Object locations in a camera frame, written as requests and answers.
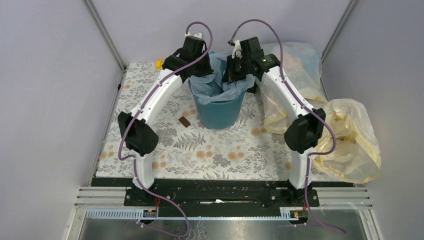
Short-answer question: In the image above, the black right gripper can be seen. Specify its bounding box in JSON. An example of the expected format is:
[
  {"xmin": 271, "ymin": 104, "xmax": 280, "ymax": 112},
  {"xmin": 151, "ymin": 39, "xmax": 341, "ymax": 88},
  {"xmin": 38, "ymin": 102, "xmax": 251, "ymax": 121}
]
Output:
[{"xmin": 221, "ymin": 55, "xmax": 250, "ymax": 83}]

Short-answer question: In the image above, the light blue plastic trash bag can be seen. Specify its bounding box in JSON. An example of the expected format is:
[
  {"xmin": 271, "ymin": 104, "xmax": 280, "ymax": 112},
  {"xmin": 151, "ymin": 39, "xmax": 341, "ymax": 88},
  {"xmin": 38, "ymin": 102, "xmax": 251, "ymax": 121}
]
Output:
[{"xmin": 188, "ymin": 51, "xmax": 255, "ymax": 105}]

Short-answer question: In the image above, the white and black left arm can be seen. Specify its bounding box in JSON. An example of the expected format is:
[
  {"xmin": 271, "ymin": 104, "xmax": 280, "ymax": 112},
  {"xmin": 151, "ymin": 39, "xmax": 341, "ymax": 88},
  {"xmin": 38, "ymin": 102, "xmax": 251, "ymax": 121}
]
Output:
[{"xmin": 117, "ymin": 34, "xmax": 213, "ymax": 206}]

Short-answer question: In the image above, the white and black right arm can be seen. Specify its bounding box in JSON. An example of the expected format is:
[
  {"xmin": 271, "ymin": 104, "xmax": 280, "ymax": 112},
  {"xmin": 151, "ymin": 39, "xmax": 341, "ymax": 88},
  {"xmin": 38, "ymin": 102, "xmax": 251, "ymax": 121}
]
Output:
[{"xmin": 225, "ymin": 37, "xmax": 326, "ymax": 206}]

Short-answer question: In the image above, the teal plastic trash bin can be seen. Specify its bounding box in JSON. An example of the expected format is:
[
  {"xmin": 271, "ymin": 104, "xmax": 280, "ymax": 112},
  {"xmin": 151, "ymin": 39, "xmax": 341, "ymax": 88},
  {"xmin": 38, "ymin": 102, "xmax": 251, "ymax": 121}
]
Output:
[{"xmin": 193, "ymin": 91, "xmax": 246, "ymax": 130}]

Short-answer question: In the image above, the black white checkered board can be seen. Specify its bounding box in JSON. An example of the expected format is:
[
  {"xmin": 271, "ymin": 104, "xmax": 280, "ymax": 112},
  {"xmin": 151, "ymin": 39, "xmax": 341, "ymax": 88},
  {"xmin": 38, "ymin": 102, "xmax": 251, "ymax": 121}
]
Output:
[{"xmin": 246, "ymin": 83, "xmax": 258, "ymax": 94}]

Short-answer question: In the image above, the small yellow block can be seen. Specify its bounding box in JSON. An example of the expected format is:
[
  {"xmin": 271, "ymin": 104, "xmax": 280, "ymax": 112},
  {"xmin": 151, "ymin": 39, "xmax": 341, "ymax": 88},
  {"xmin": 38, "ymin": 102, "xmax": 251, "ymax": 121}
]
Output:
[{"xmin": 155, "ymin": 59, "xmax": 162, "ymax": 70}]

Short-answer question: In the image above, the small brown block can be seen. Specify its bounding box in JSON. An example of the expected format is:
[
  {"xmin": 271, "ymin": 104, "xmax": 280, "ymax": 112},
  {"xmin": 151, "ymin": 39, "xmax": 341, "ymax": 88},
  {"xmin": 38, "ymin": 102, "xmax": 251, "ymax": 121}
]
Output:
[{"xmin": 178, "ymin": 116, "xmax": 191, "ymax": 128}]

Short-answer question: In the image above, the clear bag with stuffed items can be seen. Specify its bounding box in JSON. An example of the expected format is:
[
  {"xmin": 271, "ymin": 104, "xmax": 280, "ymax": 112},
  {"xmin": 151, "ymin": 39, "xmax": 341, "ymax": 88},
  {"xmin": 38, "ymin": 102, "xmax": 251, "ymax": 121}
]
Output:
[{"xmin": 259, "ymin": 42, "xmax": 328, "ymax": 134}]

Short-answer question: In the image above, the floral patterned table cloth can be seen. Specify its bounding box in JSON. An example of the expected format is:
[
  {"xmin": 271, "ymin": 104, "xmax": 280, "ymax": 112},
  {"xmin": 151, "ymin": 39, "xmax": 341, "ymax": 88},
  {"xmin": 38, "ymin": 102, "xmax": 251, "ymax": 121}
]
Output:
[{"xmin": 95, "ymin": 62, "xmax": 295, "ymax": 181}]

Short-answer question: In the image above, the yellowish crumpled plastic bag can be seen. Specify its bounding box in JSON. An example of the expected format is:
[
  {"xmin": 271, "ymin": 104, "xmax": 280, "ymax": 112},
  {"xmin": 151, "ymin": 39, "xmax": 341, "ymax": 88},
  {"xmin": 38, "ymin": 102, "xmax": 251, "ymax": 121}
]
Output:
[{"xmin": 311, "ymin": 98, "xmax": 381, "ymax": 184}]

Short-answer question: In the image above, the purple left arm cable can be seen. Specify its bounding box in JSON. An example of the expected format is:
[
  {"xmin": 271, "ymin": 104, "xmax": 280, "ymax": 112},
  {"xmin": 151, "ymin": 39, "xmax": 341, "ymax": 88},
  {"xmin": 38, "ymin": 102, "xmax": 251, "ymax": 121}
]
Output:
[{"xmin": 117, "ymin": 21, "xmax": 214, "ymax": 238}]

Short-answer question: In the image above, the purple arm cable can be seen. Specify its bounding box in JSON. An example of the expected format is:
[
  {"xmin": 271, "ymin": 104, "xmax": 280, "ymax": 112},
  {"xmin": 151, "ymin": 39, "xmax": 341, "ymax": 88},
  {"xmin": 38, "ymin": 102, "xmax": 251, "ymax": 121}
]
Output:
[
  {"xmin": 228, "ymin": 18, "xmax": 347, "ymax": 236},
  {"xmin": 117, "ymin": 21, "xmax": 214, "ymax": 238}
]

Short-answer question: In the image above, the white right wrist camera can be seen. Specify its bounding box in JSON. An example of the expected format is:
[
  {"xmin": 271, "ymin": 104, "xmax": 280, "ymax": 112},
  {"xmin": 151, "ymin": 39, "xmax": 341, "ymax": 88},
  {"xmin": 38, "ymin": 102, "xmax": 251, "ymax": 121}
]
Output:
[{"xmin": 228, "ymin": 39, "xmax": 243, "ymax": 59}]

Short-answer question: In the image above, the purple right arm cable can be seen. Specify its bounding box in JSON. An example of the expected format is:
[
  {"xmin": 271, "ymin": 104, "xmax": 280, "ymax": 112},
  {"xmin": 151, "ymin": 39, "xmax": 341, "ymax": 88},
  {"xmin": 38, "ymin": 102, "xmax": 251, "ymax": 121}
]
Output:
[{"xmin": 228, "ymin": 18, "xmax": 347, "ymax": 236}]

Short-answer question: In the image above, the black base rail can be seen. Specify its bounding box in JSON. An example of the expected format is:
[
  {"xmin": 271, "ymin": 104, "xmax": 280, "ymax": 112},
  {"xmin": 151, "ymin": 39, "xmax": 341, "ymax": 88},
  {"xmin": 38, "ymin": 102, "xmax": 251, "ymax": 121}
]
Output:
[{"xmin": 94, "ymin": 178, "xmax": 354, "ymax": 218}]

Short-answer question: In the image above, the white slotted cable duct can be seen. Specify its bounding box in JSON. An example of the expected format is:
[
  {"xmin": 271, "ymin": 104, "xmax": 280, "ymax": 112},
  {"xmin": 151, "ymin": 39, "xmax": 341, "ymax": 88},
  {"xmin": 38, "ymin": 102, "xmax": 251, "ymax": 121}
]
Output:
[{"xmin": 85, "ymin": 206, "xmax": 299, "ymax": 221}]

